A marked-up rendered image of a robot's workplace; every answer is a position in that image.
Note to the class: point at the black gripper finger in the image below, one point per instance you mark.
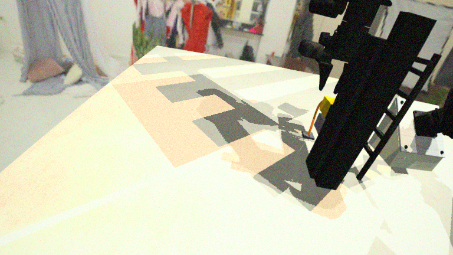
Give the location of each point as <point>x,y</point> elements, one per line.
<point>324,71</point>
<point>341,79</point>

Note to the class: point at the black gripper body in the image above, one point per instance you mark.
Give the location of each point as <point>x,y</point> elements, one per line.
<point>345,45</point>

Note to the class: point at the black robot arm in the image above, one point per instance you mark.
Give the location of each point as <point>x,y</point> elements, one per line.
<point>363,12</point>

